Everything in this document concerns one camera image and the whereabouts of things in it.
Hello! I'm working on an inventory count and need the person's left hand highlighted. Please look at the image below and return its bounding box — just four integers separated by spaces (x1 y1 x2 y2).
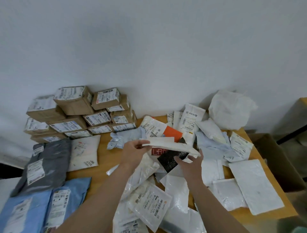
120 140 152 169

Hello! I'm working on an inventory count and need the person's right hand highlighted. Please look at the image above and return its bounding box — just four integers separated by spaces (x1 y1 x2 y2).
174 149 205 188

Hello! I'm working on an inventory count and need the black bubble mailer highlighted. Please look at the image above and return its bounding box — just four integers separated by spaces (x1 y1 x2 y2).
157 138 190 173

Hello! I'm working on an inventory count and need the white mailer teal label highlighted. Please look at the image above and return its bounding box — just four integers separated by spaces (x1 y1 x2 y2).
141 137 201 158

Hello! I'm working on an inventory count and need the cream mailer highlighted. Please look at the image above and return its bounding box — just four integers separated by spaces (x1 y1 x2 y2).
68 135 101 172

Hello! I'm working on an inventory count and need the pile of white mailers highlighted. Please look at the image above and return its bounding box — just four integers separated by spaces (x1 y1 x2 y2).
106 103 254 233

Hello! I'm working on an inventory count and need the tall brown box double label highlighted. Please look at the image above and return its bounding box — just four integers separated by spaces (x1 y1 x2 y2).
65 129 93 139

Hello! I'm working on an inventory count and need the brown box white barcode label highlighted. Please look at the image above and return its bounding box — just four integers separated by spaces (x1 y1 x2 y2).
91 88 120 110

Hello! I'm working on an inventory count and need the white bubble mailer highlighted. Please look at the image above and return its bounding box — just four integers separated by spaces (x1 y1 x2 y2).
229 159 285 216

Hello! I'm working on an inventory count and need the blue plastic mailer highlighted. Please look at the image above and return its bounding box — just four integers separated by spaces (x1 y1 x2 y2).
44 177 92 230

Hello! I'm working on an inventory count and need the large white plastic bag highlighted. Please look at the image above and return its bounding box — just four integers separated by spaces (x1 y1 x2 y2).
208 90 258 131

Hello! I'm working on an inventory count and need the grey poly mailer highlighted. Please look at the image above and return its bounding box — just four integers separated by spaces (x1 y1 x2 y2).
11 139 72 197

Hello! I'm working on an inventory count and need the stack of cardboard boxes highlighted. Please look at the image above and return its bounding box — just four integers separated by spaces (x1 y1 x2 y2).
26 86 137 124

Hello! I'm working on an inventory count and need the INS BAHA cardboard box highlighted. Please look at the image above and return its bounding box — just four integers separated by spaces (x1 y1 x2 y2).
30 133 67 144

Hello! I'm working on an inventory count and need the brown box large label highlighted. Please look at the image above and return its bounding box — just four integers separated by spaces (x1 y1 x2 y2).
24 117 57 135

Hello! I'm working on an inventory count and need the smooth light blue mailer package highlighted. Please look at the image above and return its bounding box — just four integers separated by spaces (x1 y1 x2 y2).
0 191 52 233

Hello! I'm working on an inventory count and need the person's left forearm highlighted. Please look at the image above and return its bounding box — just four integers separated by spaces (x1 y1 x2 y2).
54 163 135 233

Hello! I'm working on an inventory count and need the wooden table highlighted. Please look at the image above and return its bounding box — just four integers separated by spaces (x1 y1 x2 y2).
9 115 299 233

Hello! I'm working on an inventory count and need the brown cardboard box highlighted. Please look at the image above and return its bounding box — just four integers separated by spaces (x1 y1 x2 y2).
249 133 307 192

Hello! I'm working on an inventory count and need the wooden desk with black legs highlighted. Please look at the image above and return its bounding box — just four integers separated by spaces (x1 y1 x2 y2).
276 97 307 144

